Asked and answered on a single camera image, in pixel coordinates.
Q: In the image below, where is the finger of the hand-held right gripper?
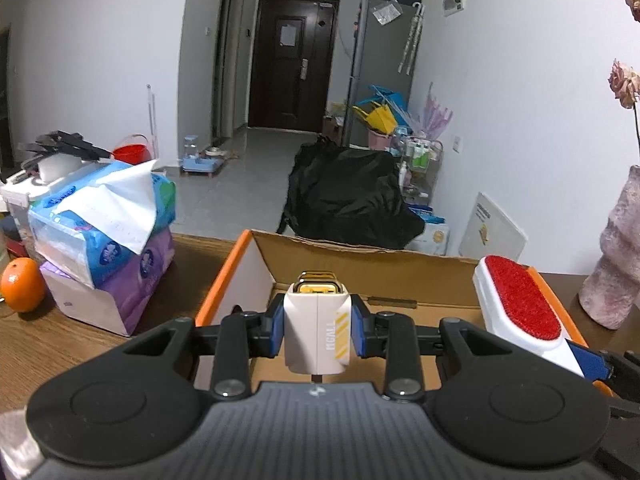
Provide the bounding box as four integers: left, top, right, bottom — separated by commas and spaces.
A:
566, 339, 640, 411

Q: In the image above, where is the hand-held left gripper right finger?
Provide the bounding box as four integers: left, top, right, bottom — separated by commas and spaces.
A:
350, 294, 507, 404

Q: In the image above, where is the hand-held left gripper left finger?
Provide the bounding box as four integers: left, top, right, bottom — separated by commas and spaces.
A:
122, 294, 287, 402

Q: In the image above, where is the white and gold charger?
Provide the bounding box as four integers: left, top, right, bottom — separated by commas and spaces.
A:
283, 270, 354, 376

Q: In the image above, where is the orange cardboard box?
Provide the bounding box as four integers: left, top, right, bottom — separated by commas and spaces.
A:
195, 229, 613, 398

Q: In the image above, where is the red and white lint brush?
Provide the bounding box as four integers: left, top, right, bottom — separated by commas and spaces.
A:
472, 255, 586, 378

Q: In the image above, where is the pink fuzzy vase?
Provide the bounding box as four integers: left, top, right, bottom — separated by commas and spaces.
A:
579, 165, 640, 331

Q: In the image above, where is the white soft package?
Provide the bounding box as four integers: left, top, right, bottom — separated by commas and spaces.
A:
407, 220, 451, 256

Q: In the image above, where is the black bag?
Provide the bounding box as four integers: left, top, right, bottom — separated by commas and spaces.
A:
276, 135, 426, 250

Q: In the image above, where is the white flat box yellow print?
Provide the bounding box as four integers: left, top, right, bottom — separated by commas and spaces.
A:
459, 192, 528, 263

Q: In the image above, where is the purple tissue pack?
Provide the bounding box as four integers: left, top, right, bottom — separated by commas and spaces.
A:
40, 227, 176, 337

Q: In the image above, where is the blue pet water feeder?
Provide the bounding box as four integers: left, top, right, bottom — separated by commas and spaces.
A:
181, 135, 230, 177

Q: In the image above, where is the trolley rack with bottles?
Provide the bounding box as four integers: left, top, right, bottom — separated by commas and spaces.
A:
390, 127, 445, 201

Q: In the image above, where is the pink basket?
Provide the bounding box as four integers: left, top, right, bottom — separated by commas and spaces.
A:
367, 127, 396, 150

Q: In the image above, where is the small brown cardboard box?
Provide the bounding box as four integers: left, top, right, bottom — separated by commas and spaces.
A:
322, 115, 346, 146

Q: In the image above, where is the yellow bag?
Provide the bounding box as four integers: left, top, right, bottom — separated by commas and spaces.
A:
352, 102, 396, 133

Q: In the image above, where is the red bucket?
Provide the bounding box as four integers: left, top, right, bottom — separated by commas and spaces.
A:
112, 135, 151, 165

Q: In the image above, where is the translucent purple umbrella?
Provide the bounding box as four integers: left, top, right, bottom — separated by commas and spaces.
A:
420, 82, 453, 138

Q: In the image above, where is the blue tissue pack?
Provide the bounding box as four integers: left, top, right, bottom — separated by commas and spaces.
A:
27, 160, 177, 291

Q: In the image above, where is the dark brown entrance door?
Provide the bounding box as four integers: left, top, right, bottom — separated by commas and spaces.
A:
248, 0, 341, 133

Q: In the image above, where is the orange fruit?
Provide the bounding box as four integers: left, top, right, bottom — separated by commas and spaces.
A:
0, 257, 47, 314

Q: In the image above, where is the white cylinder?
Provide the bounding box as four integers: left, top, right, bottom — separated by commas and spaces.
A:
39, 154, 88, 182

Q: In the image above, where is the grey refrigerator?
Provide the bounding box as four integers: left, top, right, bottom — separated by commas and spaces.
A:
345, 0, 426, 148

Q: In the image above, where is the black slatted stand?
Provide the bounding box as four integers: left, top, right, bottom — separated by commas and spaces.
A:
17, 131, 113, 163

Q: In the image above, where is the clear storage container white lid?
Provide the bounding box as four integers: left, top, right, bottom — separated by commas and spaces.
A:
0, 167, 51, 241

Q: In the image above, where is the white folded umbrella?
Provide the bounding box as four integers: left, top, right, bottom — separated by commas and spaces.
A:
397, 2, 423, 73

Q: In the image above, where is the clear plastic bag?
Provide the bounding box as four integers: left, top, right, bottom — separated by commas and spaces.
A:
372, 2, 403, 26

